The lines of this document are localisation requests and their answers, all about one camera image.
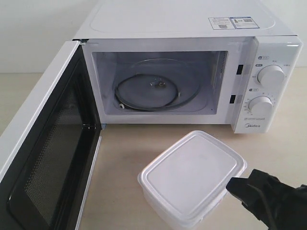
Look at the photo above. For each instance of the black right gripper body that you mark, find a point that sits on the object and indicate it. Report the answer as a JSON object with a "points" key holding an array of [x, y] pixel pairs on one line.
{"points": [[278, 205]]}

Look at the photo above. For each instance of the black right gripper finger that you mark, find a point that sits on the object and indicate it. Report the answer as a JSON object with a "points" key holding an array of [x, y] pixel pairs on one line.
{"points": [[242, 185]]}

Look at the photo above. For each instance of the white lidded plastic container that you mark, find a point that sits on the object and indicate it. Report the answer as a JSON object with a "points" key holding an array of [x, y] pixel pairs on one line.
{"points": [[188, 180]]}

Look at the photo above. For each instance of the white microwave door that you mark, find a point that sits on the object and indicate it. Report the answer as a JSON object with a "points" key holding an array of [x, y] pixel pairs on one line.
{"points": [[48, 150]]}

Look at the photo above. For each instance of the white Midea microwave body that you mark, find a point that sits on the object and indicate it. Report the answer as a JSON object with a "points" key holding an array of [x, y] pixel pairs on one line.
{"points": [[120, 33]]}

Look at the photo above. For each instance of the lower white timer knob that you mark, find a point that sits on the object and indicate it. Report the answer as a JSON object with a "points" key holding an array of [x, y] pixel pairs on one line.
{"points": [[260, 105]]}

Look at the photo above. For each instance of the upper white power knob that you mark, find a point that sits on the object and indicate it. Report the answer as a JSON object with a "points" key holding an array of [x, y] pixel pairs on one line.
{"points": [[271, 75]]}

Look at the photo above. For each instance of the glass turntable plate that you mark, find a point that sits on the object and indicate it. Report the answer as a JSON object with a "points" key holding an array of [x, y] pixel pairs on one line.
{"points": [[158, 84]]}

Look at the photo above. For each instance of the blue white label sticker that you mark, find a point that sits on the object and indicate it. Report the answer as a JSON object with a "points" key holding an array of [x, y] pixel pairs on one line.
{"points": [[232, 23]]}

